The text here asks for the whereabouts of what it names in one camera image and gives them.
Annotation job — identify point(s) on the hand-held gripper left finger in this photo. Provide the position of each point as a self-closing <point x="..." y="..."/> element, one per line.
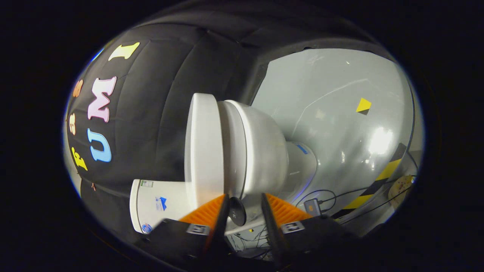
<point x="222" y="223"/>

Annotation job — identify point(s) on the yellow black striped floor tape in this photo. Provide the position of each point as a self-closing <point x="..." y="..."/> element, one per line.
<point x="385" y="172"/>

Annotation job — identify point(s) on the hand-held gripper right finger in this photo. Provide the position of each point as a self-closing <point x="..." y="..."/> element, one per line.
<point x="270" y="226"/>

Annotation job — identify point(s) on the black backdrop cloth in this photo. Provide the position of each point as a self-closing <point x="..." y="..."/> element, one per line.
<point x="159" y="94"/>

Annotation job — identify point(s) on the white toilet lid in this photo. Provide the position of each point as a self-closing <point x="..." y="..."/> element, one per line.
<point x="204" y="151"/>

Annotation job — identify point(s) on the white ceramic toilet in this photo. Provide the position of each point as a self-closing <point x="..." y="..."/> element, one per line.
<point x="264" y="151"/>

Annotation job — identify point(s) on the beige round device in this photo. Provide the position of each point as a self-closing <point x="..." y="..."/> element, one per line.
<point x="401" y="187"/>

